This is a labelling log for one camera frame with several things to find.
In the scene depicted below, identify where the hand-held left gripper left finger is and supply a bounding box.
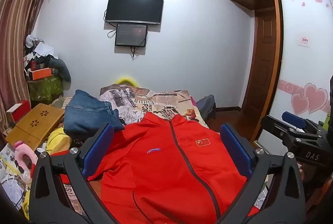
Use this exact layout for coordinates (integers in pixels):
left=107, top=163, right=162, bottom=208
left=29, top=122, right=123, bottom=224

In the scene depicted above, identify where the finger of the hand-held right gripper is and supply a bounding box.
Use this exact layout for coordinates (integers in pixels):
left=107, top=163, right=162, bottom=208
left=260, top=115, right=319, bottom=154
left=282, top=111, right=326, bottom=136

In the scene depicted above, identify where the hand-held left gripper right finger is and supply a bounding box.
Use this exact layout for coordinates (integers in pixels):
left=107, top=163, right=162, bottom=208
left=216, top=122, right=306, bottom=224

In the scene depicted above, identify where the red zip jacket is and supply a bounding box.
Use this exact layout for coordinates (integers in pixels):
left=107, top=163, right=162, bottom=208
left=49, top=112, right=261, bottom=224

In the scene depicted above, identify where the pile of clothes and boxes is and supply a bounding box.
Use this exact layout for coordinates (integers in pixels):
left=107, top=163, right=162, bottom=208
left=25, top=35, right=56, bottom=68

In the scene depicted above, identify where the blue denim garment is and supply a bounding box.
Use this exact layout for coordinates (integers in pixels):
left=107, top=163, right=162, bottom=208
left=64, top=89, right=125, bottom=140

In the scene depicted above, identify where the yellow cloth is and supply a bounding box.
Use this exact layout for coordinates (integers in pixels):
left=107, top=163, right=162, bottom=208
left=47, top=127, right=73, bottom=154

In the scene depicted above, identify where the white heart-print wardrobe door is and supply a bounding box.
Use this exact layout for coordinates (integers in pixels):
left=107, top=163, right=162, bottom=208
left=256, top=0, right=333, bottom=148

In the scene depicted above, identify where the grey purple backpack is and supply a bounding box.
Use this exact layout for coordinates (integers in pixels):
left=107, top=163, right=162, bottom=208
left=196, top=95, right=216, bottom=120

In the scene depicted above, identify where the multicolour fleece blanket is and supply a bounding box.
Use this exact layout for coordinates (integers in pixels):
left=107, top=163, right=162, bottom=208
left=190, top=95, right=209, bottom=128

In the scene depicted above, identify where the newspaper print blanket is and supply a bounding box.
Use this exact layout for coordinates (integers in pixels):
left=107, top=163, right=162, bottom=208
left=60, top=83, right=210, bottom=217

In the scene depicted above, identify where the brown wooden door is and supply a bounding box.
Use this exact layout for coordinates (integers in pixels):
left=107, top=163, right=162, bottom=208
left=241, top=8, right=276, bottom=112

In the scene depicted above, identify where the wooden folding lap table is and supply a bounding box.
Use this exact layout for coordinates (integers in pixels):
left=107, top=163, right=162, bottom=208
left=5, top=103, right=65, bottom=152

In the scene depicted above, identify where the pink paper note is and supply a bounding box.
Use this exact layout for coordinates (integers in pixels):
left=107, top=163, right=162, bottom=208
left=297, top=36, right=311, bottom=47

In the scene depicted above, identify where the green cloth-covered stand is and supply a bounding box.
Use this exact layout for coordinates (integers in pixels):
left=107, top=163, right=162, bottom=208
left=27, top=76, right=64, bottom=103

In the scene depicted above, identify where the red box with white lid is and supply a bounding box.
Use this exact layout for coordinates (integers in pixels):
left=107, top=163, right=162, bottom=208
left=6, top=100, right=31, bottom=122

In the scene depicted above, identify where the orange box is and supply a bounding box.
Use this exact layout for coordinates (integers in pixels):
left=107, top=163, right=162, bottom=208
left=27, top=67, right=52, bottom=81

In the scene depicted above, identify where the pile of papers and bags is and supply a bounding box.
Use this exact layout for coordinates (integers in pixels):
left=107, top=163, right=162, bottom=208
left=0, top=143, right=34, bottom=214

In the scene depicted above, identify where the striped curtain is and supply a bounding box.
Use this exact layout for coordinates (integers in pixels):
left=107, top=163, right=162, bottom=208
left=0, top=0, right=58, bottom=133

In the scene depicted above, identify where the pink ring toy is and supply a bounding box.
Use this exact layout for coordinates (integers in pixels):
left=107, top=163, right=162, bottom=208
left=13, top=141, right=38, bottom=170

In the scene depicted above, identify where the small black wall monitor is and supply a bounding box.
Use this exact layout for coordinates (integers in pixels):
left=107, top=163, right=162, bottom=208
left=115, top=24, right=148, bottom=47

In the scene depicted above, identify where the black wall television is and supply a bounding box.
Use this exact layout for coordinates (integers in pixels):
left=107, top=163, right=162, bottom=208
left=105, top=0, right=164, bottom=25

